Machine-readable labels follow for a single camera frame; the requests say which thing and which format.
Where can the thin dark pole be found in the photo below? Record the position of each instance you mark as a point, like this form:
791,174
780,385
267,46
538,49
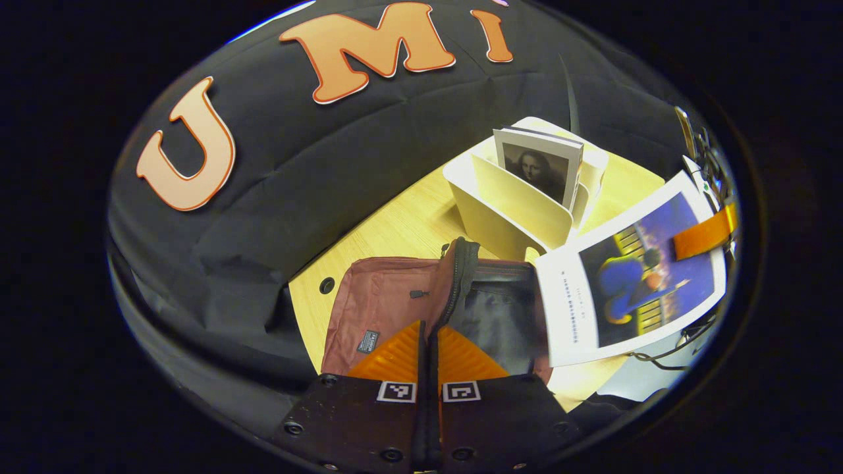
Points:
570,99

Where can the maroon schoolbag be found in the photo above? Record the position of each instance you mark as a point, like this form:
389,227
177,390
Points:
382,303

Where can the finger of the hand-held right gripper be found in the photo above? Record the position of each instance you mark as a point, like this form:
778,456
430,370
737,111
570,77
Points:
705,234

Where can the white spine book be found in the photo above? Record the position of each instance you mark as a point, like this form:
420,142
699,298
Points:
537,171

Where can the dark cloth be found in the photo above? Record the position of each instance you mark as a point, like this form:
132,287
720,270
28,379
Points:
606,405

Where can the blue spine book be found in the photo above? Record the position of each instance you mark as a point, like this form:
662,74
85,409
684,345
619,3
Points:
593,309

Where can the white bookshelf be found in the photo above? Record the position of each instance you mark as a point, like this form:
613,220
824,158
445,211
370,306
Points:
507,210

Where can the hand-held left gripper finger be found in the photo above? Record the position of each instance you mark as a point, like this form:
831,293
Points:
422,401
435,401

